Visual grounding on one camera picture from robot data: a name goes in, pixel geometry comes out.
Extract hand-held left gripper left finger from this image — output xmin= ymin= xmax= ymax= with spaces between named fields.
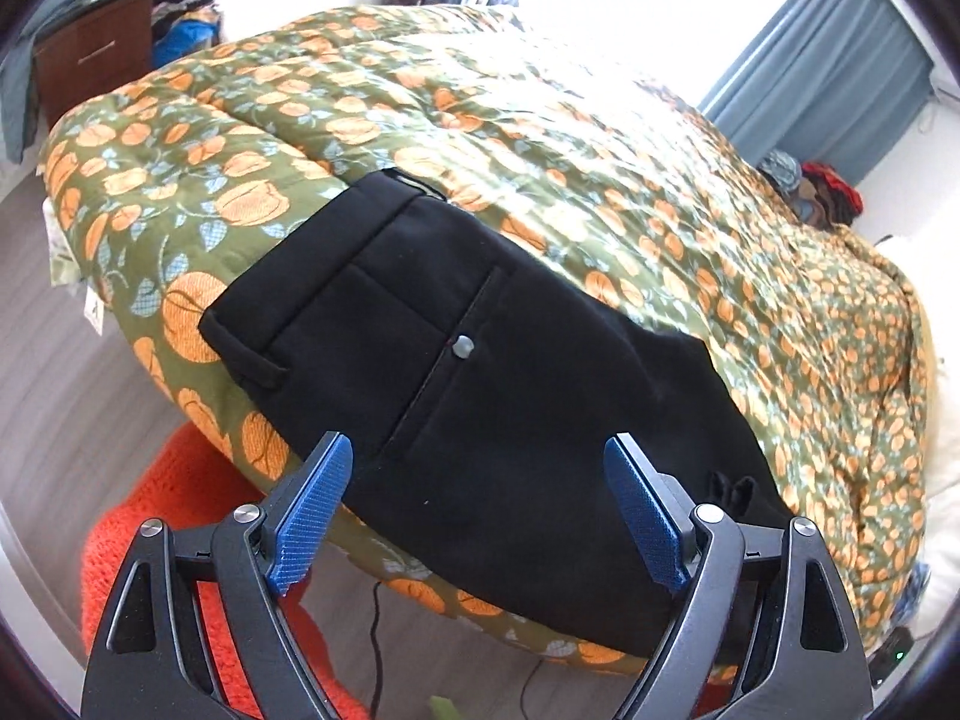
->
xmin=80 ymin=431 xmax=353 ymax=720

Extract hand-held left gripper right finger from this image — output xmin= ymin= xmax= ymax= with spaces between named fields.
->
xmin=604 ymin=433 xmax=875 ymax=720

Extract black pants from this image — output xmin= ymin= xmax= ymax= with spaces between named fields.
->
xmin=199 ymin=170 xmax=796 ymax=665

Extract orange knitted rug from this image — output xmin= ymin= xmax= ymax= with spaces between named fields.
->
xmin=81 ymin=420 xmax=368 ymax=720

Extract pumpkin print green blanket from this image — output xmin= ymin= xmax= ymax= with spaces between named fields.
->
xmin=37 ymin=4 xmax=938 ymax=672

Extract pile of red and blue clothes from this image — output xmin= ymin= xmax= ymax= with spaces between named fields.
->
xmin=756 ymin=150 xmax=865 ymax=230

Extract blue curtain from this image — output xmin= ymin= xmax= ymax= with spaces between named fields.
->
xmin=697 ymin=0 xmax=935 ymax=185

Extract brown wooden dresser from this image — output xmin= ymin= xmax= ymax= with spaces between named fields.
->
xmin=31 ymin=0 xmax=158 ymax=132

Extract grey cloth on dresser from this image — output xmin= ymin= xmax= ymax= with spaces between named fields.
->
xmin=0 ymin=0 xmax=177 ymax=164

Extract black cable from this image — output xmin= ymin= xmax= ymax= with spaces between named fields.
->
xmin=367 ymin=581 xmax=398 ymax=720

